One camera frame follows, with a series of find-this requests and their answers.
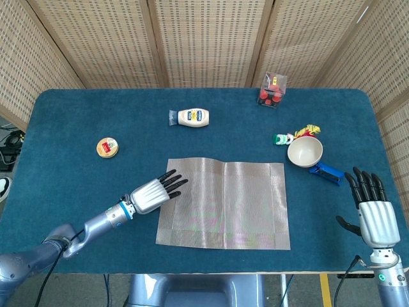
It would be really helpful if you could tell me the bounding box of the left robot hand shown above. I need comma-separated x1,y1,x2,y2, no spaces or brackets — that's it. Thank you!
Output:
129,169,189,215

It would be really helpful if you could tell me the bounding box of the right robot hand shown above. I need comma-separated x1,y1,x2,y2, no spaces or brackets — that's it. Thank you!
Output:
336,166,402,249

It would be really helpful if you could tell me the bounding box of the beige woven placemat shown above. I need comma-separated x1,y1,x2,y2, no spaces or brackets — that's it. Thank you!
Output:
155,157,291,251

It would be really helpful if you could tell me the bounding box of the white bowl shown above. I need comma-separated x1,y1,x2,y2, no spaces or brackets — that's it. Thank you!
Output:
287,136,324,168

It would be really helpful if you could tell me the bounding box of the round yellow tin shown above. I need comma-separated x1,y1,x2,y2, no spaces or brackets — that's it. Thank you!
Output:
96,137,120,159

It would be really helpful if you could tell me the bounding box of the blue table carpet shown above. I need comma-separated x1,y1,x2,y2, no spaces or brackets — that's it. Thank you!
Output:
0,88,409,276

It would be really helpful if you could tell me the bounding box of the mayonnaise squeeze bottle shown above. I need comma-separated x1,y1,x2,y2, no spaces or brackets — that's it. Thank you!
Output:
168,107,211,129

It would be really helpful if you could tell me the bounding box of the grey-blue robot torso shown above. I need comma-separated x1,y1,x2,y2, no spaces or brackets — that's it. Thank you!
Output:
126,273,266,307

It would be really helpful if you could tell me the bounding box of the white table leg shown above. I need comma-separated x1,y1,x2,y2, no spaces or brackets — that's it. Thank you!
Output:
279,274,290,307

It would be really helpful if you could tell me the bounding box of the colourful feather shuttlecock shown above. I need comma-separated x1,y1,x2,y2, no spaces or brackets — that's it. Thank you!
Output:
272,124,321,146

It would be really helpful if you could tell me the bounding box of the woven folding screen panel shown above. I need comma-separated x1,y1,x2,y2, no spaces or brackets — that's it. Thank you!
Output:
245,0,374,90
314,0,409,205
0,0,86,132
148,0,274,90
27,0,169,90

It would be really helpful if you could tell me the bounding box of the clear box with red parts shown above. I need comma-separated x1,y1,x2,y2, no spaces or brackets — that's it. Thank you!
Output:
256,72,288,111

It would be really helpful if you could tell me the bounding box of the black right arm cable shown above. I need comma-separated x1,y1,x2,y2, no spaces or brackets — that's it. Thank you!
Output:
334,255,373,307

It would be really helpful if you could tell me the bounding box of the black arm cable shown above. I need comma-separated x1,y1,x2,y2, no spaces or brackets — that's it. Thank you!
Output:
334,255,373,307
35,227,88,307

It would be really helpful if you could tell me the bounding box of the blue cable under table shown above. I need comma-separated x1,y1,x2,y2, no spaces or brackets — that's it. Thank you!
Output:
102,274,111,307

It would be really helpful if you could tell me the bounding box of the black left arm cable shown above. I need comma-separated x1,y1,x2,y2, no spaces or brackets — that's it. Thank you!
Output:
35,227,88,307

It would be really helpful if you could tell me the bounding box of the black cables and device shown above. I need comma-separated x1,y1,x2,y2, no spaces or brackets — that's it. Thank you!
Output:
0,123,26,172

